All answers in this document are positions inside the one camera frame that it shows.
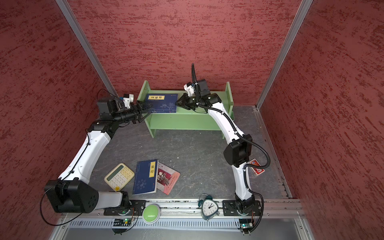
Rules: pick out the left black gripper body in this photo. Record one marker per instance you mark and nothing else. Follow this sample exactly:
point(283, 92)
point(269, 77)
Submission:
point(130, 114)

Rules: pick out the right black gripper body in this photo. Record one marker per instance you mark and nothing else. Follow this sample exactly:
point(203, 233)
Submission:
point(195, 101)

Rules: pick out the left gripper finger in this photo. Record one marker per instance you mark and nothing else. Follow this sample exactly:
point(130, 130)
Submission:
point(144, 106)
point(142, 116)

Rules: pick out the blue book Yijing yellow label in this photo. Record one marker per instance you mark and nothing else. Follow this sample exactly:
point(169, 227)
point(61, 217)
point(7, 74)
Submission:
point(146, 177)

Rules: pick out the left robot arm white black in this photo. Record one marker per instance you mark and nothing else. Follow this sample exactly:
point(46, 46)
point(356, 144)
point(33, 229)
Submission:
point(71, 192)

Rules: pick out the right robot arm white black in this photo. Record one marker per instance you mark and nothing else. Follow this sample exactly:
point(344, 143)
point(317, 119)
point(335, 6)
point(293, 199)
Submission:
point(239, 146)

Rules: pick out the green wooden two-tier shelf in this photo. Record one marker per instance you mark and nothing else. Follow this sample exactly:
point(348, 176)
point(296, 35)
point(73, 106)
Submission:
point(183, 119)

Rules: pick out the cream yellow calculator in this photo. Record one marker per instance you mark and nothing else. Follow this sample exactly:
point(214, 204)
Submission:
point(119, 177)

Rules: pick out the red magazine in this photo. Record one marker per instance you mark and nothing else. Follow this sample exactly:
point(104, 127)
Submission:
point(166, 178)

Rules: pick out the green round push button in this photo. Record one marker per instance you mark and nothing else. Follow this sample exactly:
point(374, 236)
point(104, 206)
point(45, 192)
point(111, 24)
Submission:
point(151, 214)

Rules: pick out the left small circuit board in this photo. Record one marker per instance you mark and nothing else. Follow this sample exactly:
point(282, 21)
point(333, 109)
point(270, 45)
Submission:
point(121, 226)

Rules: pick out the small circuit board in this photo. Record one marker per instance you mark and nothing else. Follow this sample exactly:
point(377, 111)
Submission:
point(246, 225)
point(121, 226)

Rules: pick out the teal triangular alarm clock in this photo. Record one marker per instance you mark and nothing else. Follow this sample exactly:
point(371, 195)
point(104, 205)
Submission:
point(209, 208)

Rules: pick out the right small circuit board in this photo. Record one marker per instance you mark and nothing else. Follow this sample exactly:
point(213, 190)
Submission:
point(246, 225)

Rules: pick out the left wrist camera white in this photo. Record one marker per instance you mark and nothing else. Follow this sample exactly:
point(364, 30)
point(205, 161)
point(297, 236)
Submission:
point(127, 99)

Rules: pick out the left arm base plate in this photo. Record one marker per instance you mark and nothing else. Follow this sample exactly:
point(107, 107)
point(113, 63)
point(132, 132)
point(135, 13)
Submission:
point(135, 207)

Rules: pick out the aluminium front rail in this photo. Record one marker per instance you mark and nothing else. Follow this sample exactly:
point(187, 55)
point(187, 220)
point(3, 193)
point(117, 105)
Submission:
point(188, 208)

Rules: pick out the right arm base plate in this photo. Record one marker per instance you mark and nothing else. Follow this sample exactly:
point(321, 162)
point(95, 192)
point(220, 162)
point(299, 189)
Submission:
point(242, 208)

